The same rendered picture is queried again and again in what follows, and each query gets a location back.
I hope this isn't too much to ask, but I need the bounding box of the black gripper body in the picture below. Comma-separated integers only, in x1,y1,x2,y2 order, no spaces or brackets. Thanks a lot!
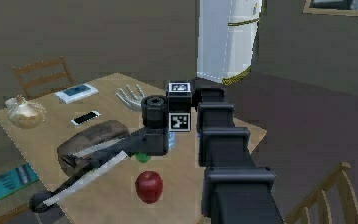
130,94,171,157

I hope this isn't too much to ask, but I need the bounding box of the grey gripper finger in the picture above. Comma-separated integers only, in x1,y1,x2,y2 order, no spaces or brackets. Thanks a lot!
29,150,133,214
62,131,138,166

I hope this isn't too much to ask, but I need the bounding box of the small green produce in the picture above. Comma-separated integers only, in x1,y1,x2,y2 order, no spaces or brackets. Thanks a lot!
133,152,152,164

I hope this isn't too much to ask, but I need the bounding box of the brown bread loaf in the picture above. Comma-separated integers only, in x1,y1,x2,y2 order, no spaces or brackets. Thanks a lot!
56,119,132,176

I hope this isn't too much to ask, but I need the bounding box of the black and white phone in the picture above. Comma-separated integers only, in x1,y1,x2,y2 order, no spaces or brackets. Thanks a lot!
70,110,102,127

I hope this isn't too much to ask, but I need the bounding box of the white book with blue cover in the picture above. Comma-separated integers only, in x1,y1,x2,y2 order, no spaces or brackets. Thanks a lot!
54,82,100,105

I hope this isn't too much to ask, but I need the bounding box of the wooden table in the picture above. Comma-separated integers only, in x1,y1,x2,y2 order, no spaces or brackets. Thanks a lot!
0,72,268,224

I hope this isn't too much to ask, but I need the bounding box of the red apple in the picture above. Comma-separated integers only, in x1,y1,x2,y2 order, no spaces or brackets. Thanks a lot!
134,170,164,205

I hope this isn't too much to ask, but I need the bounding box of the teal book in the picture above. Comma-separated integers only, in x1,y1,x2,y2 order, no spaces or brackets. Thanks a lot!
0,162,41,202

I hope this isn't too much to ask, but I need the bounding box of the clear glass vase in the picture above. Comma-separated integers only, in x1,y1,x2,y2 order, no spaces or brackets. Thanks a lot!
4,94,47,130

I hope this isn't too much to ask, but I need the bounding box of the dark wooden slatted chair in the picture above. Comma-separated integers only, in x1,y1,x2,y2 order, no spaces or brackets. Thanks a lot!
12,55,77,101

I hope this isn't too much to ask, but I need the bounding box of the white fridge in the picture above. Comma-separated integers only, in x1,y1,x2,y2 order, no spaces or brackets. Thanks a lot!
196,0,264,86

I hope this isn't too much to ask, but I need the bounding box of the light wooden chair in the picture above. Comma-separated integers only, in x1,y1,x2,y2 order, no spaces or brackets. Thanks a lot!
282,161,358,224

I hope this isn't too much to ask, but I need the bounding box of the framed wall picture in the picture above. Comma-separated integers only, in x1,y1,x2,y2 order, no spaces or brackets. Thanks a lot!
302,0,358,18

